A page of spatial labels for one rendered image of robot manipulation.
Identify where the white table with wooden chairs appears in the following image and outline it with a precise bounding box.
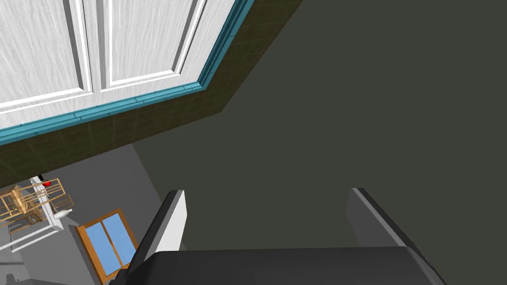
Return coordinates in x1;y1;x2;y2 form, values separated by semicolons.
0;176;74;253

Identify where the white panelled door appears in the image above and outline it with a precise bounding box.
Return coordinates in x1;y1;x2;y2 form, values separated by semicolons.
0;0;238;131

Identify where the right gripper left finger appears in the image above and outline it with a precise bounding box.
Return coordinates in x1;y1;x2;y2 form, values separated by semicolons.
131;190;188;265

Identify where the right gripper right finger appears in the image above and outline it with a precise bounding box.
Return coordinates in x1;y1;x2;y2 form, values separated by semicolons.
346;188;419;250

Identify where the wooden framed window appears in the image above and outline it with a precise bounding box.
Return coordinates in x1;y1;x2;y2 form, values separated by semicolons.
75;208;139;285

